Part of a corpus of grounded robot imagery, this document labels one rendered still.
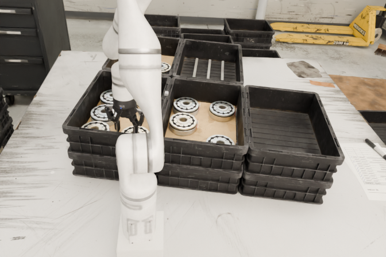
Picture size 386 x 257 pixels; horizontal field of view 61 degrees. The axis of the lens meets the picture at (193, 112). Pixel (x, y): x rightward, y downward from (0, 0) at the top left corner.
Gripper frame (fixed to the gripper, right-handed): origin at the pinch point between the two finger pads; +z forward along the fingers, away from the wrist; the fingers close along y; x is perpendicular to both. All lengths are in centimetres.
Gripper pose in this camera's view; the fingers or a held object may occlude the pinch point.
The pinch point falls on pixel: (126, 128)
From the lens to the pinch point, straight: 115.2
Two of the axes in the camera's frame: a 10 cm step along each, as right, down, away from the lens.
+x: 1.7, -5.8, 8.0
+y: 9.8, 1.6, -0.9
